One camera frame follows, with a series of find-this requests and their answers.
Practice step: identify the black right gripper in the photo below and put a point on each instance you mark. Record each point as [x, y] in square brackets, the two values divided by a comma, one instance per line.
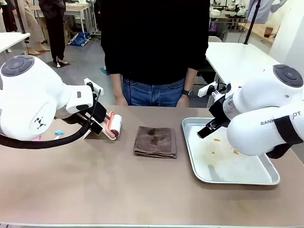
[219, 110]

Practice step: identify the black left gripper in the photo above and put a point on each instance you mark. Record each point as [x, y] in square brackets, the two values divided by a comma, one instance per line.
[99, 113]

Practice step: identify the blue sticky note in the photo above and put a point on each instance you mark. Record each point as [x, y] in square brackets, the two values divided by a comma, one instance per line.
[59, 132]

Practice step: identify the brown towel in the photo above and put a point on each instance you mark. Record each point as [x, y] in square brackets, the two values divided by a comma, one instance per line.
[155, 142]

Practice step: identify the pink sticky note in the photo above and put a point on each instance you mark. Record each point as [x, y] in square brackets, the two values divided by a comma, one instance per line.
[38, 138]

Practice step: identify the person's right forearm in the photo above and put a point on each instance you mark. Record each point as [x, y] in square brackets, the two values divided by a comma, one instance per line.
[116, 85]

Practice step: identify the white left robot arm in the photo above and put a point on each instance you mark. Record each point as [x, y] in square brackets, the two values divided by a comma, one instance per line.
[28, 95]

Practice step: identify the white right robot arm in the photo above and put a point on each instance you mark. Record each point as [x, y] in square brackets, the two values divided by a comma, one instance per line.
[256, 99]

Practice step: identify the person's left forearm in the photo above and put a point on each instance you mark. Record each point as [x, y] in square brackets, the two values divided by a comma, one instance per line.
[191, 78]

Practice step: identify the person's right hand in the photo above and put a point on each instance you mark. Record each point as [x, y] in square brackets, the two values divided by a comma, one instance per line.
[120, 101]

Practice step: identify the person's left hand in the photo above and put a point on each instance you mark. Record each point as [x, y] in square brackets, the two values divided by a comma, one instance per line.
[183, 102]

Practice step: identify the white folded roller stand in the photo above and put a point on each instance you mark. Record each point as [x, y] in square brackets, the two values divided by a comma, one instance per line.
[105, 136]

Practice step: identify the silver metal tray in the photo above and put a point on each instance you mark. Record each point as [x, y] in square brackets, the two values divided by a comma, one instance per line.
[213, 166]

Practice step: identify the black wristwatch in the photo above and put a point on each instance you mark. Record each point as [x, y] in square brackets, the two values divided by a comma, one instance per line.
[187, 92]

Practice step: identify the teal floor marker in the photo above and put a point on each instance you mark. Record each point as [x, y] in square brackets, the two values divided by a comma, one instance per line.
[104, 70]

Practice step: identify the person's blue jeans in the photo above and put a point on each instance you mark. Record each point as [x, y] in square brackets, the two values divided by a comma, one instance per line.
[154, 92]

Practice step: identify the dark floor mat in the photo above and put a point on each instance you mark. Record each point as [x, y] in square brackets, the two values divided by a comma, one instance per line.
[51, 64]

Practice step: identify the blue plastic bag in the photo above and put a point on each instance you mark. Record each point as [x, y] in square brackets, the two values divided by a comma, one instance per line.
[79, 39]

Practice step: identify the purple bag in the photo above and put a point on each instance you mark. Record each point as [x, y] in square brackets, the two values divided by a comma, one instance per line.
[214, 27]

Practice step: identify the brown cardboard box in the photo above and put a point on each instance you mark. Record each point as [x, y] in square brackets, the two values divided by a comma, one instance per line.
[67, 31]

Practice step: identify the bystander in black trousers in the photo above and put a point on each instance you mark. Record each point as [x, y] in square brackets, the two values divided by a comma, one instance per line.
[55, 31]

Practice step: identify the light wooden table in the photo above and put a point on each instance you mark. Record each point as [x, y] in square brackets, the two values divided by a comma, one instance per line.
[259, 31]

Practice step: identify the brown cup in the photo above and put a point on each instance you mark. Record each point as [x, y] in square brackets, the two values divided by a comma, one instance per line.
[268, 32]

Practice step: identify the black tripod pole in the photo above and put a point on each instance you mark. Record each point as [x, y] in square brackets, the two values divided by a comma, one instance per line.
[21, 16]
[251, 21]

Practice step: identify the bystander in beige trousers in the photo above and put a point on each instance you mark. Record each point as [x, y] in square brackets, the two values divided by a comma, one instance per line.
[33, 26]

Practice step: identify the wooden-top white desk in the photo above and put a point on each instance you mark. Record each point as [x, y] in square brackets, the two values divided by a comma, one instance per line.
[76, 9]

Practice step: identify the small white table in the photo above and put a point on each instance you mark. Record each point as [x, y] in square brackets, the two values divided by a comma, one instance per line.
[12, 40]

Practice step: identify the bystander in light blue shirt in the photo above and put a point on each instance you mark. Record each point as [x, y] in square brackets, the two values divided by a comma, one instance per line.
[263, 10]

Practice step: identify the bystander in dark clothes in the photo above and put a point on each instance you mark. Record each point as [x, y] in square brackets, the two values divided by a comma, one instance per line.
[8, 14]

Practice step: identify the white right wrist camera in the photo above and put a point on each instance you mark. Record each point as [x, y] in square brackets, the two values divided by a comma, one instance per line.
[205, 90]

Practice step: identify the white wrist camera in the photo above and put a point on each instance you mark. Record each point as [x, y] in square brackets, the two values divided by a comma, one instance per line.
[91, 84]
[205, 90]

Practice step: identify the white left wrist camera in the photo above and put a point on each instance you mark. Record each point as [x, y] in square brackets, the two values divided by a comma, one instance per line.
[91, 84]

